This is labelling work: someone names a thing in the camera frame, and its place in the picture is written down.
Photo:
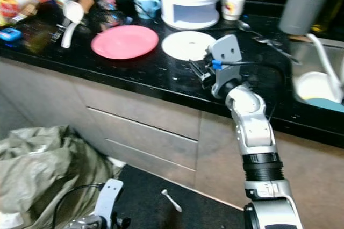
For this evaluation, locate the metal tongs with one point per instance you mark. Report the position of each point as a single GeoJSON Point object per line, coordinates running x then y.
{"type": "Point", "coordinates": [57, 34]}

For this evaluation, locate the black floor mat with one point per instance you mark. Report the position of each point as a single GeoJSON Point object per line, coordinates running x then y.
{"type": "Point", "coordinates": [204, 213]}

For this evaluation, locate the white dish teal rim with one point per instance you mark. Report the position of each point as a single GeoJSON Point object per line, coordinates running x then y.
{"type": "Point", "coordinates": [314, 85]}

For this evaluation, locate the blue kitchen timer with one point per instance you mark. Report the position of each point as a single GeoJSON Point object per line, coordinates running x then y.
{"type": "Point", "coordinates": [11, 34]}

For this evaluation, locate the grey green garbage bag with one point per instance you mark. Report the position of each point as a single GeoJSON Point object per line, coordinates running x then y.
{"type": "Point", "coordinates": [43, 170]}

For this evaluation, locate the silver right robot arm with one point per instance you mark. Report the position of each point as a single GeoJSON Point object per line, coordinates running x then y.
{"type": "Point", "coordinates": [255, 127]}

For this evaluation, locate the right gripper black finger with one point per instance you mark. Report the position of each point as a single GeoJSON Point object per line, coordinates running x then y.
{"type": "Point", "coordinates": [200, 74]}
{"type": "Point", "coordinates": [209, 58]}

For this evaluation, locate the brown drawer front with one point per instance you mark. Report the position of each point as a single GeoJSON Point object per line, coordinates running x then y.
{"type": "Point", "coordinates": [140, 108]}
{"type": "Point", "coordinates": [150, 140]}
{"type": "Point", "coordinates": [161, 168]}

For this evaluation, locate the brown cabinet door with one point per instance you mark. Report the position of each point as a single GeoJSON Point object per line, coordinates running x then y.
{"type": "Point", "coordinates": [37, 94]}
{"type": "Point", "coordinates": [215, 159]}

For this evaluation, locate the small metal spoon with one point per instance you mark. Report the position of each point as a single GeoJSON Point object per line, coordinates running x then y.
{"type": "Point", "coordinates": [244, 24]}

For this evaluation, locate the white rice spoon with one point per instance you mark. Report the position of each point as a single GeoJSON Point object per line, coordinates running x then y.
{"type": "Point", "coordinates": [73, 12]}

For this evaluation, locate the white tiered storage container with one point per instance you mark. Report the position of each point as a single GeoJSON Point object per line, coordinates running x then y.
{"type": "Point", "coordinates": [191, 19]}

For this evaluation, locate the yellow red snack packet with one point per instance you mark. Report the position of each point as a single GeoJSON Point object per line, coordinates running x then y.
{"type": "Point", "coordinates": [21, 0]}

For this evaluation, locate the plain white plate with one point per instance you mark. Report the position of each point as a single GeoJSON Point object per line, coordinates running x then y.
{"type": "Point", "coordinates": [185, 45]}

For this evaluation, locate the blue mug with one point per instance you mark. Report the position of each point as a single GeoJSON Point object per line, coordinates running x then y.
{"type": "Point", "coordinates": [144, 7]}

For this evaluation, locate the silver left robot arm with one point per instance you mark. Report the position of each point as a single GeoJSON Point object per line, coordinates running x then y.
{"type": "Point", "coordinates": [90, 222]}

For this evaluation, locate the white cup red print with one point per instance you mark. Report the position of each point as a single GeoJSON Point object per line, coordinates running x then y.
{"type": "Point", "coordinates": [234, 8]}

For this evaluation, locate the pink plate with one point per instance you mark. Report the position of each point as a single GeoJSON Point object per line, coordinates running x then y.
{"type": "Point", "coordinates": [124, 42]}

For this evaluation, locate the small white utensil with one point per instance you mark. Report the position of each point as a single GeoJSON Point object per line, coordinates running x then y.
{"type": "Point", "coordinates": [165, 192]}

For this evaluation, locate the yellow oil bottle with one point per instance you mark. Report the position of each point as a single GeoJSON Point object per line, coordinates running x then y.
{"type": "Point", "coordinates": [330, 11]}

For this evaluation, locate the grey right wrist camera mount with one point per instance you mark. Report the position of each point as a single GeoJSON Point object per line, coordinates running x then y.
{"type": "Point", "coordinates": [228, 46]}

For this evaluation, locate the steel kitchen sink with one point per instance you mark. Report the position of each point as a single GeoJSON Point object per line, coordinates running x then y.
{"type": "Point", "coordinates": [301, 57]}

